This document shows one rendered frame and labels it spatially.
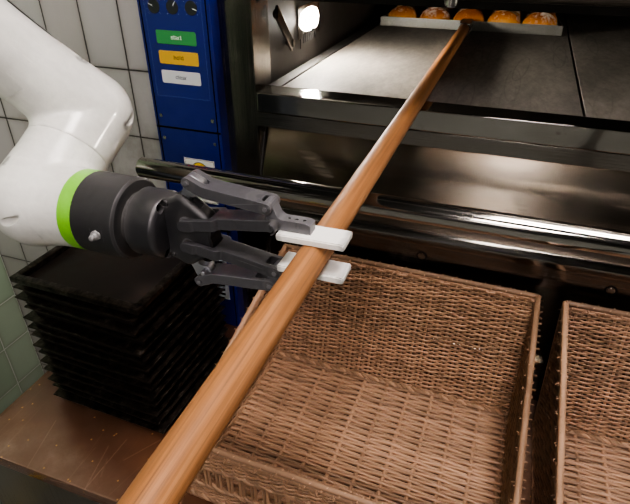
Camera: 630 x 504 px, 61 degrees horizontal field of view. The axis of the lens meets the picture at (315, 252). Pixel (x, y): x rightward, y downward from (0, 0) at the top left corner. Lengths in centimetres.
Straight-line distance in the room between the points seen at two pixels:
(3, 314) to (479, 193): 149
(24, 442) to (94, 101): 79
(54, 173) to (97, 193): 7
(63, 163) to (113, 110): 9
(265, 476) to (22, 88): 66
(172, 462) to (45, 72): 48
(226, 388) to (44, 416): 96
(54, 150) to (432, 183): 69
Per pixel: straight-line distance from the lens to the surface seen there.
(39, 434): 129
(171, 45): 116
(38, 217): 65
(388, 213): 69
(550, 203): 108
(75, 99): 70
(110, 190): 60
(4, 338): 200
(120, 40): 127
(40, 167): 67
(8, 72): 70
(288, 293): 46
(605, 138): 103
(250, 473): 95
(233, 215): 55
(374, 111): 105
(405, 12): 190
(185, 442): 35
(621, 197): 110
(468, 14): 187
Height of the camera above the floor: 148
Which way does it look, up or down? 32 degrees down
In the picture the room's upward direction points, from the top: straight up
